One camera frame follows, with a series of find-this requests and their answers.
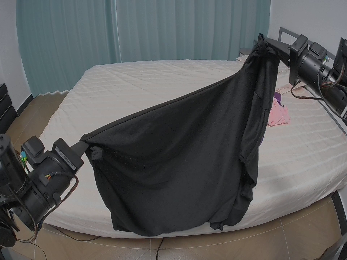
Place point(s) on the black chest of drawers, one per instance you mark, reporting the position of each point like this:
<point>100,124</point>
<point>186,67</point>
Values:
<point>6,110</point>

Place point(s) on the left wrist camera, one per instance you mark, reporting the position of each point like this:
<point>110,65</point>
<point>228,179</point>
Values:
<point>32,148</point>

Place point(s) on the grey bedside table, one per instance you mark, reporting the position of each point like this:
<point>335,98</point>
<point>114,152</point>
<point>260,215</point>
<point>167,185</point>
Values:
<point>246,51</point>

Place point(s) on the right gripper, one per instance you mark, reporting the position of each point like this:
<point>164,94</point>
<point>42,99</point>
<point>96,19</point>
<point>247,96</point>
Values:
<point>311,69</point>

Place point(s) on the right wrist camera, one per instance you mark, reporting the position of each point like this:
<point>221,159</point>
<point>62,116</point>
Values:
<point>317,50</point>

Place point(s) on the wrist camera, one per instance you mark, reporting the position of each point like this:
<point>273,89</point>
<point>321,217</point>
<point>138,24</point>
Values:
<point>317,50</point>
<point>32,148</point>

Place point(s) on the purple garment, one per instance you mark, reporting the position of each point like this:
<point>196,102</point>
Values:
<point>278,97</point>

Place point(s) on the cream pillow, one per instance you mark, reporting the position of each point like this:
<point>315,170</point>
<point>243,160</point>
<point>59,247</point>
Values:
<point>284,88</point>

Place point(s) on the black T-shirt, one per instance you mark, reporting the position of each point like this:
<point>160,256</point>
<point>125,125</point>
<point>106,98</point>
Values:
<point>176,158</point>

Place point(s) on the pink garment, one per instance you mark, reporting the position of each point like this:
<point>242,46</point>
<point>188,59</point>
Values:
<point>279,115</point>

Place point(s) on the blue-green curtain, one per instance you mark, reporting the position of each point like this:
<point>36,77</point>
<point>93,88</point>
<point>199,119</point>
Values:
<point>189,20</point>
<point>67,36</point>

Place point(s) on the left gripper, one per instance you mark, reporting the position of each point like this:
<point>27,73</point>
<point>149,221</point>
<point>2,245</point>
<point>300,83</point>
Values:
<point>51,183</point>

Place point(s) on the bed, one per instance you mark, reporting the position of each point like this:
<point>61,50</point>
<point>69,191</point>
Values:
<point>135,91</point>

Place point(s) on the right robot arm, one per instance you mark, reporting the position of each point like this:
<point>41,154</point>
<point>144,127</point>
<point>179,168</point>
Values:
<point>340,55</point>

